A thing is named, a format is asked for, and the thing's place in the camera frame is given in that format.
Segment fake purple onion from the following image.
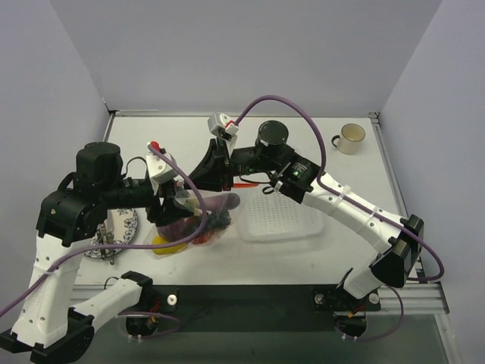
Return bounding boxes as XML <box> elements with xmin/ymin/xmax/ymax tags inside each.
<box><xmin>157</xmin><ymin>219</ymin><xmax>199</xmax><ymax>242</ymax></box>

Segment clear zip top bag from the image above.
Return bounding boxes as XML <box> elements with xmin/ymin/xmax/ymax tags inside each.
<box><xmin>143</xmin><ymin>181</ymin><xmax>261</xmax><ymax>256</ymax></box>

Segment fake red pepper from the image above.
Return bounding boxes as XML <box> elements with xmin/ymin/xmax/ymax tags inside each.
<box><xmin>191</xmin><ymin>230</ymin><xmax>220</xmax><ymax>246</ymax></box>

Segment fake purple eggplant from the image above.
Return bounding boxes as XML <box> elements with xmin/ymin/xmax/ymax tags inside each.
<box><xmin>204</xmin><ymin>193</ymin><xmax>241</xmax><ymax>212</ymax></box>

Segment fake dark grapes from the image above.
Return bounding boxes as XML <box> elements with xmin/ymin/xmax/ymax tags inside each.
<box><xmin>205</xmin><ymin>210</ymin><xmax>232</xmax><ymax>231</ymax></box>

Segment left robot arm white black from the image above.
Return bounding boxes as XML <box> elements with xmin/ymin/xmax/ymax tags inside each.
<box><xmin>1</xmin><ymin>142</ymin><xmax>189</xmax><ymax>363</ymax></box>

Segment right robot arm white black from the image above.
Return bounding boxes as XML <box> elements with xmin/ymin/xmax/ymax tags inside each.
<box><xmin>190</xmin><ymin>114</ymin><xmax>424</xmax><ymax>309</ymax></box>

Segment blue floral plate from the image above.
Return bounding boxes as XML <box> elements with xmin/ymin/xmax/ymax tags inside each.
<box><xmin>84</xmin><ymin>209</ymin><xmax>139</xmax><ymax>265</ymax></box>

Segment white plastic basket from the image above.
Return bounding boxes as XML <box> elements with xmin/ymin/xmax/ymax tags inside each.
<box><xmin>237</xmin><ymin>187</ymin><xmax>324</xmax><ymax>243</ymax></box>

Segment cream enamel mug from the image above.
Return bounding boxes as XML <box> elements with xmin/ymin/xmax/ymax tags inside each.
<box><xmin>331</xmin><ymin>124</ymin><xmax>366</xmax><ymax>155</ymax></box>

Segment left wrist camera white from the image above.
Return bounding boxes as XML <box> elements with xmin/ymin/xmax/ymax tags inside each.
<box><xmin>145</xmin><ymin>154</ymin><xmax>178</xmax><ymax>191</ymax></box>

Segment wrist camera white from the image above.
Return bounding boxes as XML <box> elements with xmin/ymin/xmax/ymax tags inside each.
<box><xmin>208</xmin><ymin>113</ymin><xmax>239</xmax><ymax>141</ymax></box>
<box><xmin>145</xmin><ymin>154</ymin><xmax>178</xmax><ymax>191</ymax></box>

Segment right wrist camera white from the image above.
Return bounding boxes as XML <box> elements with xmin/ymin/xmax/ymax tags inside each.
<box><xmin>208</xmin><ymin>113</ymin><xmax>239</xmax><ymax>141</ymax></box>

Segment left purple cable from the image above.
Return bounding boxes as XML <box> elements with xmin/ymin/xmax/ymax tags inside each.
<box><xmin>0</xmin><ymin>142</ymin><xmax>211</xmax><ymax>318</ymax></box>

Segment purple cable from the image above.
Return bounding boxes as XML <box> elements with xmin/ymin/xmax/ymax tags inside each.
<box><xmin>0</xmin><ymin>142</ymin><xmax>211</xmax><ymax>318</ymax></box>
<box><xmin>227</xmin><ymin>94</ymin><xmax>445</xmax><ymax>281</ymax></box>

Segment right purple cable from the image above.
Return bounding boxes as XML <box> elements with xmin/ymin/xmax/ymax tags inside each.
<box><xmin>227</xmin><ymin>94</ymin><xmax>445</xmax><ymax>281</ymax></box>

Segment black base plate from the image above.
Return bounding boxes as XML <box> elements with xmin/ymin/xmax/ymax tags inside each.
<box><xmin>123</xmin><ymin>284</ymin><xmax>381</xmax><ymax>337</ymax></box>

